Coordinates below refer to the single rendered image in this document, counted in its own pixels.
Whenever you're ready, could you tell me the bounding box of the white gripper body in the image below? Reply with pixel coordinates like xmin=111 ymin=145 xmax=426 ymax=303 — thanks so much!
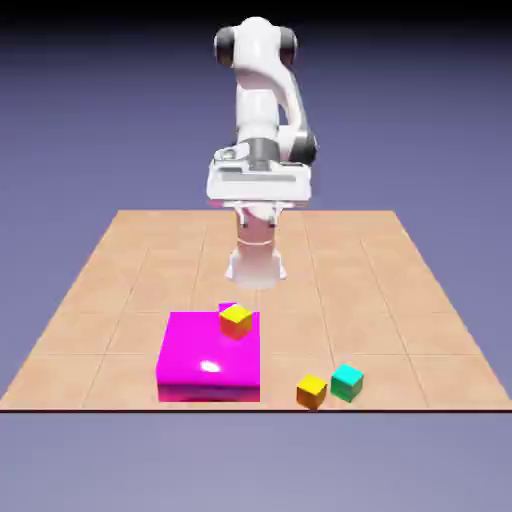
xmin=206 ymin=160 xmax=313 ymax=210

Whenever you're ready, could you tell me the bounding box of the small yellow cube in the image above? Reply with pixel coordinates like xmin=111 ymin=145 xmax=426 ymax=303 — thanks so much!
xmin=219 ymin=304 xmax=254 ymax=342
xmin=296 ymin=373 xmax=328 ymax=411

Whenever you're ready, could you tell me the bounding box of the small teal cube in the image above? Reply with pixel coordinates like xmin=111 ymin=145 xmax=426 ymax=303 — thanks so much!
xmin=330 ymin=362 xmax=365 ymax=404

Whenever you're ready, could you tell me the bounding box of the large magenta box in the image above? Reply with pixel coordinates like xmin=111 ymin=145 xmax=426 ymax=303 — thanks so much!
xmin=156 ymin=310 xmax=262 ymax=404

